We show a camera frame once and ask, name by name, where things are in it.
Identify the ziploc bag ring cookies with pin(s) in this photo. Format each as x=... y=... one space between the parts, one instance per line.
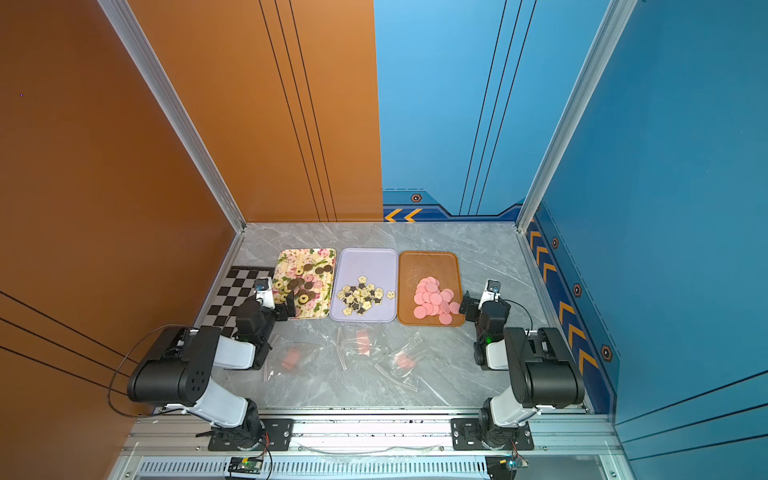
x=288 y=357

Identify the poured mixed cookies pile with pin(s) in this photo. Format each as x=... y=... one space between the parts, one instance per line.
x=362 y=296

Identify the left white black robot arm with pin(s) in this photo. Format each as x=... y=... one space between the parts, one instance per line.
x=175 y=376

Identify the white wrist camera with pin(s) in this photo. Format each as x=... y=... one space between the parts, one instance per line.
x=263 y=292
x=491 y=293

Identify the ziploc bag pink cookies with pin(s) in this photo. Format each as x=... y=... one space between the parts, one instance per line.
x=399 y=367

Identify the right green circuit board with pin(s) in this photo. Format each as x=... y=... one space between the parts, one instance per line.
x=504 y=467

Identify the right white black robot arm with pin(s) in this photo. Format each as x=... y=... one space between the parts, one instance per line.
x=543 y=376

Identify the left green circuit board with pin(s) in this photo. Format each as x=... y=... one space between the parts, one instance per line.
x=245 y=467

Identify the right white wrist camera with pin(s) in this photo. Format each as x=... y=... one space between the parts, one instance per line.
x=491 y=293

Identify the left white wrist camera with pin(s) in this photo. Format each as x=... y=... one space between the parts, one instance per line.
x=263 y=292

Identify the floral pattern tray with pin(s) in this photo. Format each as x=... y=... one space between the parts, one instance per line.
x=303 y=283

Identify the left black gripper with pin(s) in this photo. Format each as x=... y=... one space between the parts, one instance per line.
x=280 y=309

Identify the poured pink cookies pile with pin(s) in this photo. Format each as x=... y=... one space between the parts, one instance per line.
x=435 y=303

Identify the black white checkerboard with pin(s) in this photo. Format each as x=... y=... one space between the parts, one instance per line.
x=231 y=292

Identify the ziploc bag mixed cookies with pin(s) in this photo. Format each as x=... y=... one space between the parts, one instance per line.
x=356 y=344

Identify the aluminium front rail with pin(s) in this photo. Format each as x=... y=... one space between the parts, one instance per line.
x=571 y=432

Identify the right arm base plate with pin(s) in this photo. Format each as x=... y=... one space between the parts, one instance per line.
x=469 y=434

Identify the lavender plastic tray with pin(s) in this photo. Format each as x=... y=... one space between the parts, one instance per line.
x=380 y=266

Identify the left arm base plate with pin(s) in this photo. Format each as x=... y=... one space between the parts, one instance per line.
x=273 y=434

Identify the brown plastic tray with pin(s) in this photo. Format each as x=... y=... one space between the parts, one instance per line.
x=415 y=265

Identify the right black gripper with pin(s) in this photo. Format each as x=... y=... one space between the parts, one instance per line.
x=474 y=305

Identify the green circuit board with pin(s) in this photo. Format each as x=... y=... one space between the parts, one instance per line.
x=504 y=467
x=245 y=467

